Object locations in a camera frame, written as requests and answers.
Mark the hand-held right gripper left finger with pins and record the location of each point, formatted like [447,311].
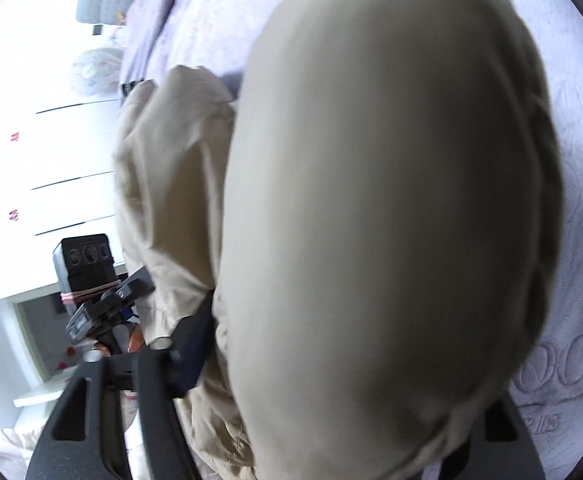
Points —
[191,360]

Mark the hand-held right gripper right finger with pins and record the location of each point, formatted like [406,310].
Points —
[521,455]

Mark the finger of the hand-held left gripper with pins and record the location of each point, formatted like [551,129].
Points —
[136,282]

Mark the beige puffer jacket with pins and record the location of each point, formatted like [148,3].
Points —
[371,185]

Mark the person's left hand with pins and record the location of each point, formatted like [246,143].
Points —
[135,342]

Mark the white wardrobe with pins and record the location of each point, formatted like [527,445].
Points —
[46,160]

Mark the purple embossed bed cover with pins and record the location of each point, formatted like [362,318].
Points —
[581,210]

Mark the grey fleece blanket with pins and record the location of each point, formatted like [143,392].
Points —
[171,15]

